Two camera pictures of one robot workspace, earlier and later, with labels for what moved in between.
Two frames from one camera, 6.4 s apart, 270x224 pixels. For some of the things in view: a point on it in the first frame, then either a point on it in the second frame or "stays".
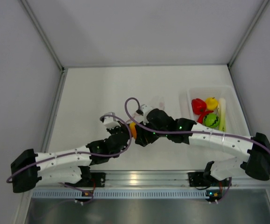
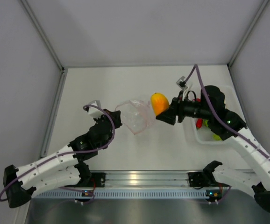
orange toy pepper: x=133 y=130 -> x=159 y=103
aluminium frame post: x=36 y=24 stays
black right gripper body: x=151 y=136 -> x=186 y=108
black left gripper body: x=112 y=130 -> x=105 y=117
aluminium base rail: x=162 y=180 stays
